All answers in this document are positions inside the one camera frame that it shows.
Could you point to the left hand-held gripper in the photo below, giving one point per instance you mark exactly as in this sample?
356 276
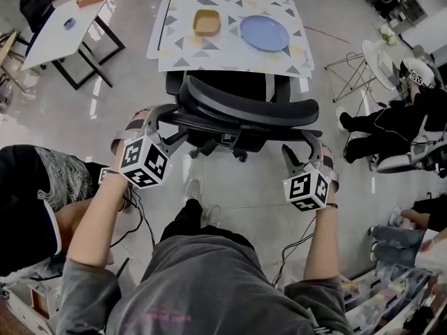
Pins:
145 162

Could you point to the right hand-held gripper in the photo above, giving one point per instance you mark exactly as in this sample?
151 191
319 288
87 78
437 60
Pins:
304 188

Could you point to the black office chair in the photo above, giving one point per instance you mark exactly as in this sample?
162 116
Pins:
244 108
35 5

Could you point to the person's left forearm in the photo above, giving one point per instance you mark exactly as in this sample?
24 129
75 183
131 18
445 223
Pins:
94 222

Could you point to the person's right forearm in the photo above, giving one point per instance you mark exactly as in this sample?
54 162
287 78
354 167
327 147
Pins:
323 246

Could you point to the white table with patterned cloth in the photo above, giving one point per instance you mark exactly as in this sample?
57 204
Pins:
156 44

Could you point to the person's right hand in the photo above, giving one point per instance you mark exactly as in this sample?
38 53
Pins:
328 155

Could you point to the person's left hand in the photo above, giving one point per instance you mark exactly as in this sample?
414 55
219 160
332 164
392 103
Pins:
138 119

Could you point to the black wrist band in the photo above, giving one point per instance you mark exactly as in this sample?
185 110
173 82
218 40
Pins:
331 205
112 171

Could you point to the person's white left shoe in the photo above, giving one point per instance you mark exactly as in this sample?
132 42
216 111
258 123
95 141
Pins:
193 190

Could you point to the person's white shoe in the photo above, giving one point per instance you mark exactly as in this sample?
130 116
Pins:
193 190
214 215

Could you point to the triangle patterned tablecloth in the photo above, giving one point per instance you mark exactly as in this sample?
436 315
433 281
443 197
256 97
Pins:
227 56

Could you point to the person's black trousers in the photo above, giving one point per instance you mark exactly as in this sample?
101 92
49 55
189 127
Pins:
188 222

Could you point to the person's white right shoe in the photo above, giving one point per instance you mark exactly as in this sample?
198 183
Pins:
214 215

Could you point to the yellow rectangular dish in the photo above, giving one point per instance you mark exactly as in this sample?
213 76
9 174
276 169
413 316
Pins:
206 23

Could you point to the blue round plate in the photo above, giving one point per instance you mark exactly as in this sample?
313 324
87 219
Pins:
264 33

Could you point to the white desk with black legs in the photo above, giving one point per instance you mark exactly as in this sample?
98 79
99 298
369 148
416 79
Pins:
59 37

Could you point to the small blue object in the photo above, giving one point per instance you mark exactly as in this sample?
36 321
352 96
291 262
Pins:
70 23

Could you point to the white flowers in vase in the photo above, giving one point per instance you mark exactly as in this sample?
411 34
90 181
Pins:
388 35

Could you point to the person's grey t-shirt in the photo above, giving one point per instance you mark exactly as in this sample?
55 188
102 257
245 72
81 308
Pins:
209 291

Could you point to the white storage bin rack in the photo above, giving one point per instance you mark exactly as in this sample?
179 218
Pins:
384 302

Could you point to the white open box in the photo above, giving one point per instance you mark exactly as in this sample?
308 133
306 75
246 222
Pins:
21 309

